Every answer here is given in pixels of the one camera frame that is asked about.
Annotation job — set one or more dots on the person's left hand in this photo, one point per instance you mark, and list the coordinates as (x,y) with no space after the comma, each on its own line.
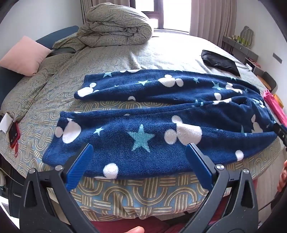
(134,230)

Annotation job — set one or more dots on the window with dark frame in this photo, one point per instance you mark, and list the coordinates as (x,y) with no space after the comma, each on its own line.
(174,13)

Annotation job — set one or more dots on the beige curtain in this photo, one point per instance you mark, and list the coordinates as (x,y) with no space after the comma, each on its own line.
(86,11)
(213,20)

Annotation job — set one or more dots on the red phone case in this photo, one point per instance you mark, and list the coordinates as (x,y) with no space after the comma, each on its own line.
(14,134)

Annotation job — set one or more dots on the dark grey pillow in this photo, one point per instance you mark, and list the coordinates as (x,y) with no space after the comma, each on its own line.
(60,51)

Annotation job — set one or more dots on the black folded garment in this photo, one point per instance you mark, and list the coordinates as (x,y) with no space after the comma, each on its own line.
(217,60)

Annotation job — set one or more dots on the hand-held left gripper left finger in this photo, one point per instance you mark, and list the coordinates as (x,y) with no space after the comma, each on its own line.
(80,165)

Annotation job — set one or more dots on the grey desk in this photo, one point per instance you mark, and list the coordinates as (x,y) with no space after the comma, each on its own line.
(242,50)

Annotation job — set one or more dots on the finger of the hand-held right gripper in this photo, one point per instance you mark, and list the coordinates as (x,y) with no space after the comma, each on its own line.
(280,131)

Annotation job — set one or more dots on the grey arched panel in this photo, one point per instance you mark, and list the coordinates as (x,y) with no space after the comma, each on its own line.
(247,35)

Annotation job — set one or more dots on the pink pillow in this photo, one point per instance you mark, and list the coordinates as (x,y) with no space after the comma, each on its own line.
(24,56)

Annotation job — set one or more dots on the white paper tag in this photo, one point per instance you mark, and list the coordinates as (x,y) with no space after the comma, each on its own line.
(5,123)

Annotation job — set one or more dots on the person's right hand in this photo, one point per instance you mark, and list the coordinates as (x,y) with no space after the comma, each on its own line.
(283,177)

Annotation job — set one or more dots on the blue headboard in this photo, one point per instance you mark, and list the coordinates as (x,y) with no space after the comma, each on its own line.
(56,35)

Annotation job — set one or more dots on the folded patterned duvet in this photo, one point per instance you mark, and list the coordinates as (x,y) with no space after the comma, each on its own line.
(116,29)

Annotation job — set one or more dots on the black chair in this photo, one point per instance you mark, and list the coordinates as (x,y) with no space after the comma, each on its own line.
(268,80)

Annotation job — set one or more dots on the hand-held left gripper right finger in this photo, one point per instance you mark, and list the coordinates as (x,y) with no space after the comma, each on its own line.
(199,165)

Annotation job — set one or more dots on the bed with patterned sheet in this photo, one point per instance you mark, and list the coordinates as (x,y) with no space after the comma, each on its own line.
(56,94)

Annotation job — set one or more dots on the navy star print fleece pants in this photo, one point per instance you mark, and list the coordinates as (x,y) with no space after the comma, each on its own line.
(157,125)

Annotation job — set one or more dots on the pink folded garment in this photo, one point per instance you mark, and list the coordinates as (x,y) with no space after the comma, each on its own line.
(275,105)

